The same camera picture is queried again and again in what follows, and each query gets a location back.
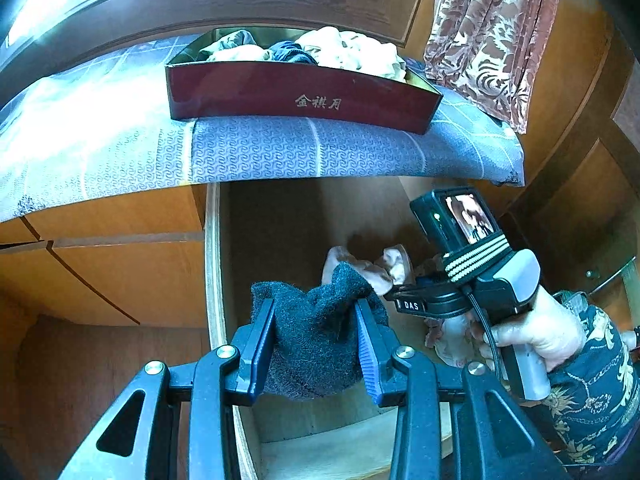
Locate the blue sock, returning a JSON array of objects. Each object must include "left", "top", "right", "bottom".
[{"left": 269, "top": 41, "right": 319, "bottom": 67}]

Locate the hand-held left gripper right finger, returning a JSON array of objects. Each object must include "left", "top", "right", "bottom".
[{"left": 354, "top": 299, "right": 571, "bottom": 480}]

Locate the glass side table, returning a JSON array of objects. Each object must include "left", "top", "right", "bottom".
[{"left": 585, "top": 257, "right": 640, "bottom": 301}]

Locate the pale pink sock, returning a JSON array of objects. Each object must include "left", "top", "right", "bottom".
[{"left": 424, "top": 316, "right": 483, "bottom": 368}]

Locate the dark grey knit sock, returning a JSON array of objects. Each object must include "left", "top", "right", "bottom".
[{"left": 250, "top": 261, "right": 390, "bottom": 401}]

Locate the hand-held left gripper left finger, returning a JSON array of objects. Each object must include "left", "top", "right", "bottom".
[{"left": 60, "top": 297, "right": 278, "bottom": 480}]

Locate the black cable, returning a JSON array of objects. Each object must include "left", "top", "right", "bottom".
[{"left": 462, "top": 284, "right": 505, "bottom": 378}]

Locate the blue checked cloth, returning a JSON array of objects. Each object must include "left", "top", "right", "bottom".
[{"left": 0, "top": 34, "right": 526, "bottom": 223}]

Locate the beige cloth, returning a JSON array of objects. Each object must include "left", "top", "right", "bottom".
[{"left": 206, "top": 45, "right": 275, "bottom": 63}]

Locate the person's right hand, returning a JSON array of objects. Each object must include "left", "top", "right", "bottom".
[{"left": 471, "top": 290, "right": 586, "bottom": 375}]

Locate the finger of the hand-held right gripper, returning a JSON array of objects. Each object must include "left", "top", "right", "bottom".
[{"left": 384, "top": 282, "right": 443, "bottom": 302}]

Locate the wooden drawer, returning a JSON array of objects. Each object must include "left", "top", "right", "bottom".
[{"left": 204, "top": 175, "right": 501, "bottom": 480}]

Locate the dark red tin box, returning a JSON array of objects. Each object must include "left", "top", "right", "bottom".
[{"left": 165, "top": 27, "right": 445, "bottom": 136}]

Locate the wooden wardrobe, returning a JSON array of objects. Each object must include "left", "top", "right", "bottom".
[{"left": 500, "top": 0, "right": 640, "bottom": 301}]

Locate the person's right forearm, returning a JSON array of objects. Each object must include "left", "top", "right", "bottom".
[{"left": 542, "top": 290, "right": 640, "bottom": 468}]

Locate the wooden cabinet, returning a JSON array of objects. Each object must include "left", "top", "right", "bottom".
[{"left": 0, "top": 185, "right": 211, "bottom": 328}]

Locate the brown patterned curtain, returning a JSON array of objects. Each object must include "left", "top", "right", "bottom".
[{"left": 424, "top": 0, "right": 563, "bottom": 135}]

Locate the cream cloth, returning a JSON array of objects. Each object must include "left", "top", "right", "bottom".
[{"left": 345, "top": 35, "right": 407, "bottom": 82}]

